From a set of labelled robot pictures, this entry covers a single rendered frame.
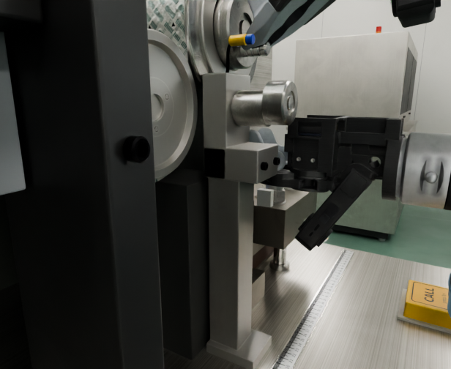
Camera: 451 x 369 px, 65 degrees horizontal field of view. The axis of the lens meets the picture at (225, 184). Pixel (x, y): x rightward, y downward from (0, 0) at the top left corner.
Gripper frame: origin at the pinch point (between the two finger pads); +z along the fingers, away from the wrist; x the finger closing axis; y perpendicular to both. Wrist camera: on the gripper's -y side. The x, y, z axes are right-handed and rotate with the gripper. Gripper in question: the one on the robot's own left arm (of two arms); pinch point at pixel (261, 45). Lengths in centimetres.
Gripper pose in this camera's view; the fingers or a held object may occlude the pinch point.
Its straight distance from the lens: 37.8
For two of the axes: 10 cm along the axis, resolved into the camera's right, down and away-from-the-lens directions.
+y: -5.5, -8.2, 1.3
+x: -5.0, 2.1, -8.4
